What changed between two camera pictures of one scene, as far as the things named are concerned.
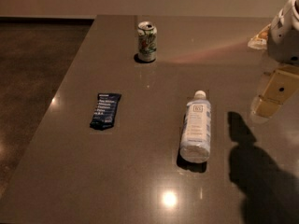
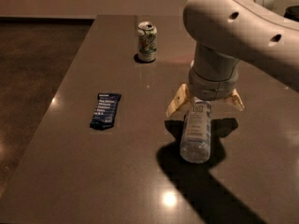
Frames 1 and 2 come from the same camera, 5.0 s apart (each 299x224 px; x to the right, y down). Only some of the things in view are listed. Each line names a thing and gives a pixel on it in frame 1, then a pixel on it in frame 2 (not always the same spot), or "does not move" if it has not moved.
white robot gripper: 285,42 -> 211,87
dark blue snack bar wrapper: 106,109 does not move
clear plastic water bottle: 195,144 does not move
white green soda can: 147,41 does not move
